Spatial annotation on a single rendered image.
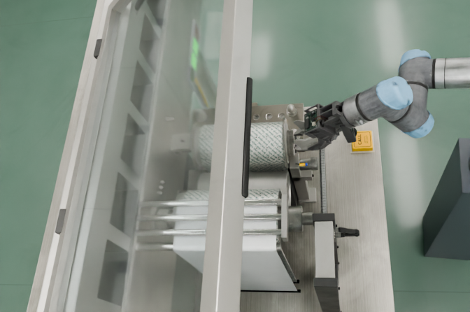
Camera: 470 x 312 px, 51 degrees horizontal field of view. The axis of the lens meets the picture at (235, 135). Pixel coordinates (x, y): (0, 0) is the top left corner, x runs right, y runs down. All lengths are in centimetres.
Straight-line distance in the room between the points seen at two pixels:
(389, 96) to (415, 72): 16
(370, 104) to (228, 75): 62
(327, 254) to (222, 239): 60
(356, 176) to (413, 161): 106
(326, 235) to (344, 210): 59
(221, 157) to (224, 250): 11
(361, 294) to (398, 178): 119
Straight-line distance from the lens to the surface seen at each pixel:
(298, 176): 148
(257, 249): 112
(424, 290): 257
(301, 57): 310
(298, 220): 120
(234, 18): 66
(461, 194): 178
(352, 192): 171
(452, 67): 129
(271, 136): 135
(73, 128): 141
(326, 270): 109
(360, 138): 177
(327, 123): 126
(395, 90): 115
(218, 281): 51
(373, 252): 166
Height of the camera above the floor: 251
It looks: 61 degrees down
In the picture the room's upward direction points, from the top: 24 degrees counter-clockwise
